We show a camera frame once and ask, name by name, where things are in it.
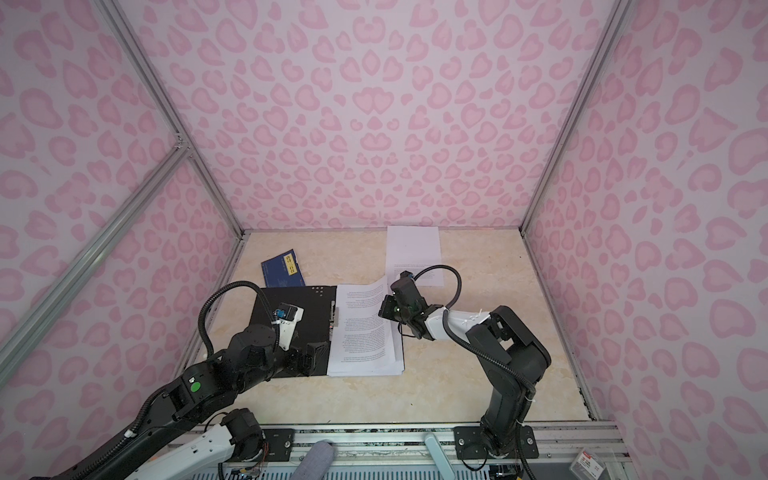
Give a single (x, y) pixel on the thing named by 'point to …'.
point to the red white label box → (588, 465)
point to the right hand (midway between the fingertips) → (381, 303)
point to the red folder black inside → (318, 304)
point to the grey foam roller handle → (316, 463)
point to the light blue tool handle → (439, 457)
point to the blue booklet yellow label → (283, 271)
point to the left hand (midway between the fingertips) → (313, 336)
